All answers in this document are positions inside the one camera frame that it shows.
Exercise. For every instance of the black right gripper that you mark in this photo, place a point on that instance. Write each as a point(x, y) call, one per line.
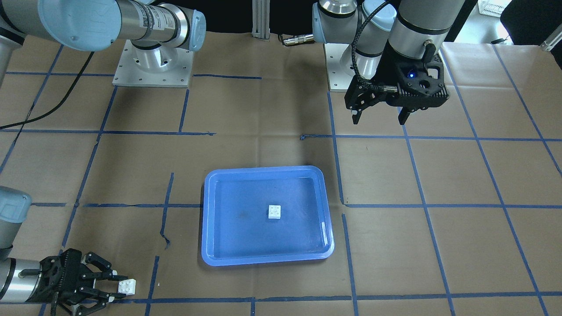
point(49, 277)

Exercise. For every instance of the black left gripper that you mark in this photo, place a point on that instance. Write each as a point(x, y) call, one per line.
point(389, 70)

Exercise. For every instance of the white block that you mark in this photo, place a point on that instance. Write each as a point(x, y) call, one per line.
point(127, 287)
point(274, 212)

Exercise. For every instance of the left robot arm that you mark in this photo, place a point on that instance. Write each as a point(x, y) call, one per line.
point(413, 28)

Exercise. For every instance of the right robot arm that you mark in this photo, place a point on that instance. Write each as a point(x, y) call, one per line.
point(162, 36)

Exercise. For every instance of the blue plastic tray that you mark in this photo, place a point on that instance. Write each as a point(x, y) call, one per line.
point(235, 227)

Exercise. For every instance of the brown paper table cover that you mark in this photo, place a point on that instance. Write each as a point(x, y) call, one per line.
point(457, 212)

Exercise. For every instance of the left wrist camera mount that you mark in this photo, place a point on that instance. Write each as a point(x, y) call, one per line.
point(419, 85)

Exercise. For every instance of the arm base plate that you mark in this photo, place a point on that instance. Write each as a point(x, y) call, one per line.
point(163, 67)
point(340, 66)

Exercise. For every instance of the aluminium frame post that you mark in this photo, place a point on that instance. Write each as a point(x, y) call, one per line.
point(261, 19)

